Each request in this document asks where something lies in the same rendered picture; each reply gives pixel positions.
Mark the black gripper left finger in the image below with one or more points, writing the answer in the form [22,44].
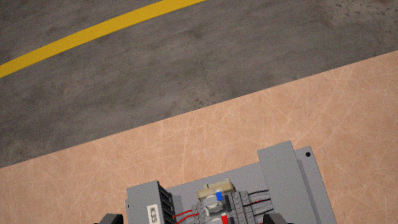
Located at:
[112,219]

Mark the grey relay panel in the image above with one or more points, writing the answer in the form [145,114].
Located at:
[150,203]

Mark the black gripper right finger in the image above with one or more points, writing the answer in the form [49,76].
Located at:
[275,218]

